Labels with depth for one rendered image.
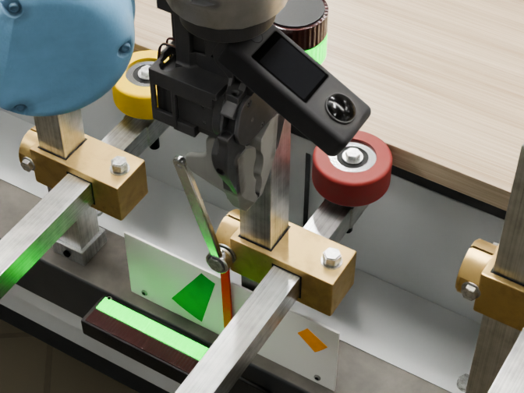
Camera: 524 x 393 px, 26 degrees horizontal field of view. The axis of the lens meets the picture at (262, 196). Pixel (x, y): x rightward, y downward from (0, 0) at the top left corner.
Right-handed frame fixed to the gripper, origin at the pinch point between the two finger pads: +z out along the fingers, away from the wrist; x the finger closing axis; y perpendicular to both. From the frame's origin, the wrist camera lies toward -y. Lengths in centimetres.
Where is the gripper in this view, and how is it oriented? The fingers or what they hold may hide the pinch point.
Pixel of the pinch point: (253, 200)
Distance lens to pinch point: 95.7
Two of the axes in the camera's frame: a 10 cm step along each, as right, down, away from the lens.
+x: -5.2, 6.2, -5.9
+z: 0.0, 6.9, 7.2
